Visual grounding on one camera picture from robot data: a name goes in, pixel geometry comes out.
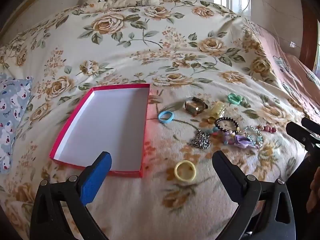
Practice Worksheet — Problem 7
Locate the pink bed sheet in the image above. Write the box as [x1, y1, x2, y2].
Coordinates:
[255, 22, 320, 123]

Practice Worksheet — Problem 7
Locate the blue koala print pillow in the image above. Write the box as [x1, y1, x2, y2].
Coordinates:
[0, 74, 34, 174]

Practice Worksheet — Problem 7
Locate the red shallow cardboard box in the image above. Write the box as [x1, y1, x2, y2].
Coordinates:
[49, 83, 151, 178]

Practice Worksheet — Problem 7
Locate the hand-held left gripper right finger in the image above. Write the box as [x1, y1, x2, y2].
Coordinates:
[212, 150, 295, 240]

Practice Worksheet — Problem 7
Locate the green hair tie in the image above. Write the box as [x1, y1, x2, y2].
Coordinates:
[227, 93, 243, 105]

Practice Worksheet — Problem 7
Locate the person's right hand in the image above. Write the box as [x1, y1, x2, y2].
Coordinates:
[309, 166, 320, 214]

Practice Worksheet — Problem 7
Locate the colourful bead bracelet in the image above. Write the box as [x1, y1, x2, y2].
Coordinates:
[211, 126, 237, 145]

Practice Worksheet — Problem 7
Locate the cream floral blanket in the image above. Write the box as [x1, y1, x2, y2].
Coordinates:
[0, 0, 308, 240]

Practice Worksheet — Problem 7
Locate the yellow hair tie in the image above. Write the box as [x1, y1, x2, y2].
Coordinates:
[174, 160, 197, 182]

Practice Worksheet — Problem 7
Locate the clear crystal bead bracelet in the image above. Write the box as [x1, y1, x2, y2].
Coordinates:
[244, 126, 263, 148]

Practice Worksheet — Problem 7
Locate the silver chain necklace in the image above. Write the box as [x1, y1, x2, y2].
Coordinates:
[189, 129, 211, 150]

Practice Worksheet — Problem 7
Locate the blue hair tie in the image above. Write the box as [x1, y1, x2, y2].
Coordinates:
[158, 110, 174, 125]

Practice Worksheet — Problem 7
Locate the yellow hair claw clip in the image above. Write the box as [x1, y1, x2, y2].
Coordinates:
[209, 101, 226, 118]

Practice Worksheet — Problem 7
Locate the purple fabric flower hair tie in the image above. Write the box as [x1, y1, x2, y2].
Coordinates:
[234, 134, 258, 149]

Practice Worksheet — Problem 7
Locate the black bead bracelet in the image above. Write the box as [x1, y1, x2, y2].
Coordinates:
[214, 117, 240, 135]

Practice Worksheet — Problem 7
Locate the gold square wristwatch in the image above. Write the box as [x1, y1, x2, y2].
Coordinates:
[184, 97, 209, 117]

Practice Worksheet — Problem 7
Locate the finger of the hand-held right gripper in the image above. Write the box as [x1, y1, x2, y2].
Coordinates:
[286, 121, 320, 153]
[301, 117, 320, 138]

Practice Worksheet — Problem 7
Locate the dark wooden headboard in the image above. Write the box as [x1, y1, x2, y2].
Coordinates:
[292, 0, 320, 72]

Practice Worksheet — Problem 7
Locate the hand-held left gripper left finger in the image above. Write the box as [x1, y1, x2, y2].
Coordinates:
[29, 151, 113, 240]

